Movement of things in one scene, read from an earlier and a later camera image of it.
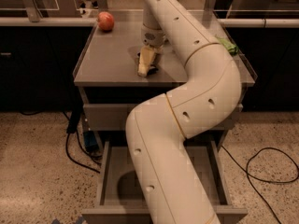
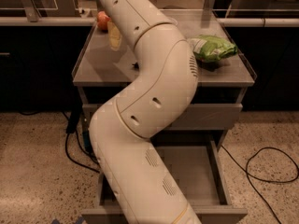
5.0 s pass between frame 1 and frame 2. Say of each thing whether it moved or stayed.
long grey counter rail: stayed
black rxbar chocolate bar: moved
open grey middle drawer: stayed
